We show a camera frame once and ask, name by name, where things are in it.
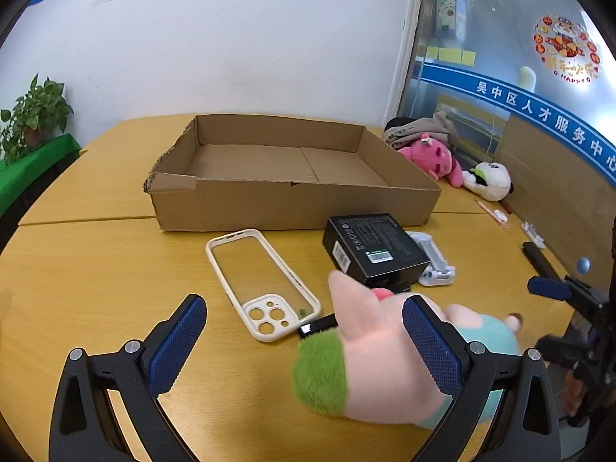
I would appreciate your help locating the blue banner strip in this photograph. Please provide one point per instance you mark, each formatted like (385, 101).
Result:
(561, 124)

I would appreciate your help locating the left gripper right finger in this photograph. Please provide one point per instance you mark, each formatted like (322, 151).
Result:
(525, 426)

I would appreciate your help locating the black flat bar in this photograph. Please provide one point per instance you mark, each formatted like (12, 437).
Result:
(540, 263)

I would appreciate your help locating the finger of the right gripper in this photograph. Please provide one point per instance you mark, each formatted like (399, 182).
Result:
(549, 288)

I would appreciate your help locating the person's right hand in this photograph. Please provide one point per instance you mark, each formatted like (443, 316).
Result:
(572, 395)

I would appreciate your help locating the large cardboard box tray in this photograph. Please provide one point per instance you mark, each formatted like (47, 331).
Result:
(230, 171)

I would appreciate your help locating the white panda plush toy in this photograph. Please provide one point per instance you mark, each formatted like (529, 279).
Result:
(490, 181)

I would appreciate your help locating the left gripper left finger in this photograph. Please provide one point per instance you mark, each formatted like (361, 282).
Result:
(84, 425)

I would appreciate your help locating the white plastic clip device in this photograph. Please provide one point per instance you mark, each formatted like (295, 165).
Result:
(438, 272)

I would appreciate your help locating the potted green plant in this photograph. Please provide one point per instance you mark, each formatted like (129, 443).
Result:
(36, 114)

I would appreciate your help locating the beige folded cloth bag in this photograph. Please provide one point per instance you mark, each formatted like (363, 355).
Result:
(402, 131)

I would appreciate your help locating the black product box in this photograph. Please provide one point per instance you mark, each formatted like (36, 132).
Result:
(375, 251)

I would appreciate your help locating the pink pen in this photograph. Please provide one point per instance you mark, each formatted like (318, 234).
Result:
(498, 216)

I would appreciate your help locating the green table cloth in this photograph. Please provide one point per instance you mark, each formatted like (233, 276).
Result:
(16, 177)

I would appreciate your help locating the small white charm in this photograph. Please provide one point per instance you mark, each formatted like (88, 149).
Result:
(533, 235)

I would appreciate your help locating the pink strawberry plush toy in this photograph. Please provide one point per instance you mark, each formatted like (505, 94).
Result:
(434, 158)

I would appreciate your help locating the pink pig plush toy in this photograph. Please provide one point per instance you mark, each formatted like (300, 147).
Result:
(367, 368)

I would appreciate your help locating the white clear phone case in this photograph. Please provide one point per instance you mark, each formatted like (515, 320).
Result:
(268, 296)

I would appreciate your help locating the cartoon poster on glass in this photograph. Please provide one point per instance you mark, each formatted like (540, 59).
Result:
(450, 21)

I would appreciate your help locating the festive round window sticker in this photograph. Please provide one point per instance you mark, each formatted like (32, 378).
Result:
(566, 49)

